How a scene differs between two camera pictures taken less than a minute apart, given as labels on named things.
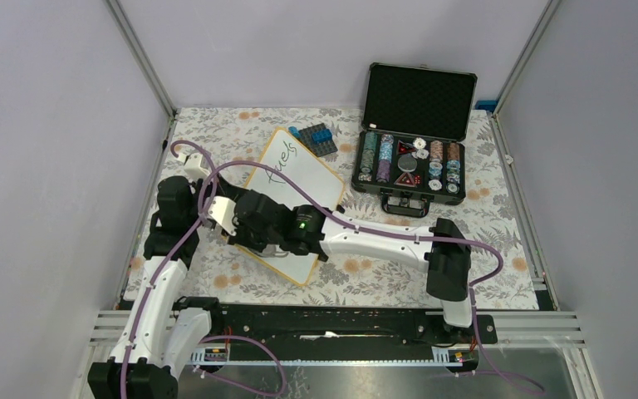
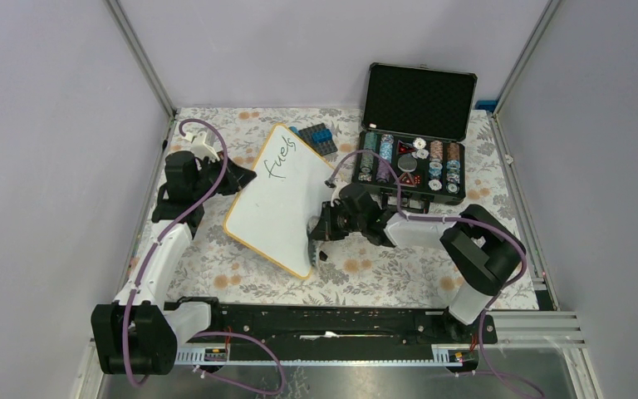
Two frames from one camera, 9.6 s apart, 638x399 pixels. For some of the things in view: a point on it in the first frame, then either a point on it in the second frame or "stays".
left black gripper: x=223 y=187 to x=237 y=177
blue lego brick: x=322 y=135 stays
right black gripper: x=239 y=238 to x=324 y=229
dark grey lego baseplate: x=319 y=148 stays
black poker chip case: x=409 y=150 stays
